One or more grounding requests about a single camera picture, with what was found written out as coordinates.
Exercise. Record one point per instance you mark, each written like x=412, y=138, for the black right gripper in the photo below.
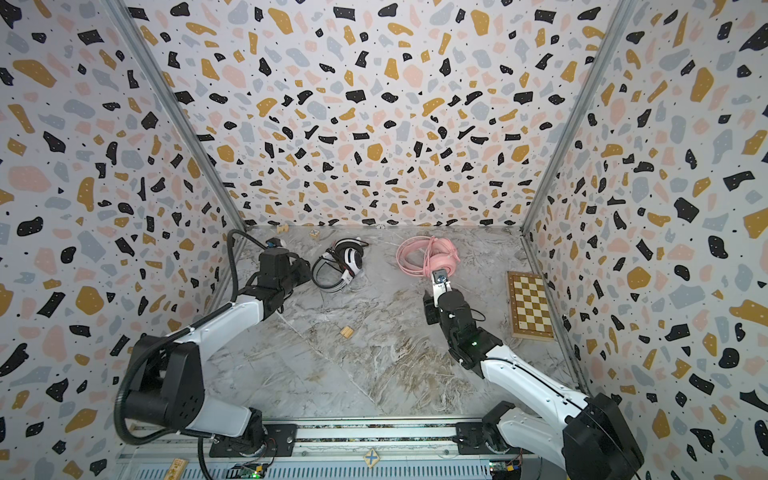
x=447, y=300

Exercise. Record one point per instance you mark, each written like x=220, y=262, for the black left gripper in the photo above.
x=300, y=269

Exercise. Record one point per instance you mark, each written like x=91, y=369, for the pink headphones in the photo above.
x=420, y=256

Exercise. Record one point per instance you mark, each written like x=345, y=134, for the white black headphones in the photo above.
x=346, y=257

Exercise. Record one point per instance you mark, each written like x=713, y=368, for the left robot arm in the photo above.
x=163, y=390

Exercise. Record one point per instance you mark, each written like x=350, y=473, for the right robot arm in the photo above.
x=586, y=436

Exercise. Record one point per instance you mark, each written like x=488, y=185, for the wooden chessboard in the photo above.
x=530, y=315

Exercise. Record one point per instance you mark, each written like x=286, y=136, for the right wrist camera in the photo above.
x=440, y=283

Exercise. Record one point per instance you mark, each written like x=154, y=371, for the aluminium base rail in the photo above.
x=411, y=447

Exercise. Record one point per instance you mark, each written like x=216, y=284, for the wooden tile on rail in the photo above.
x=371, y=458

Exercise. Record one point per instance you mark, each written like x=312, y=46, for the wooden block at rail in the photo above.
x=176, y=469

